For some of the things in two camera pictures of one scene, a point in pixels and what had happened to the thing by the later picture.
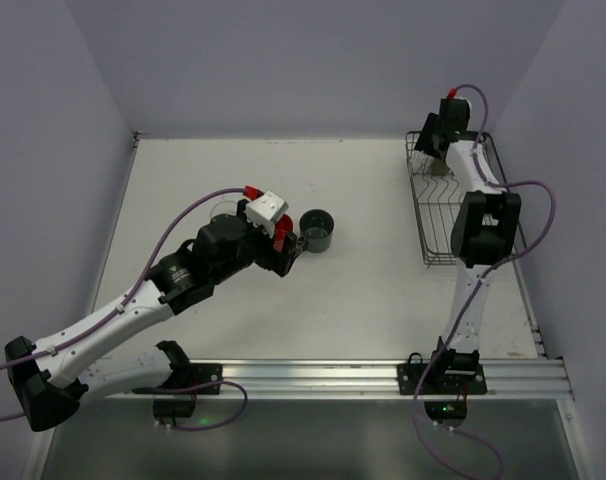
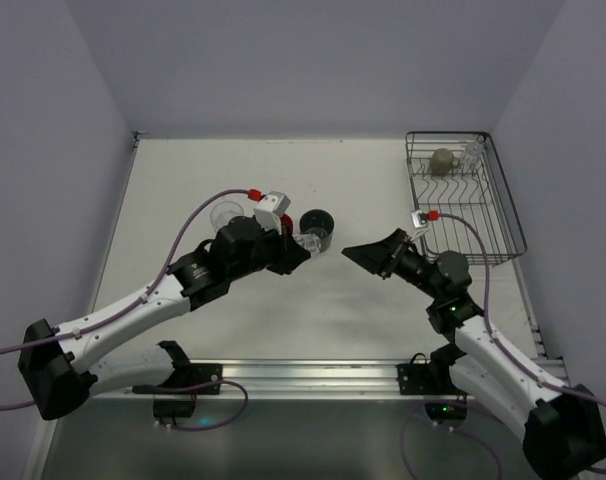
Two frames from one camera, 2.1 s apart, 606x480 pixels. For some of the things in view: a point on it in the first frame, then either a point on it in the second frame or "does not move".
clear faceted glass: [225, 207] does not move
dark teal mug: [316, 230] does not move
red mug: [283, 226] does not move
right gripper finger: [431, 139] -> [381, 256]
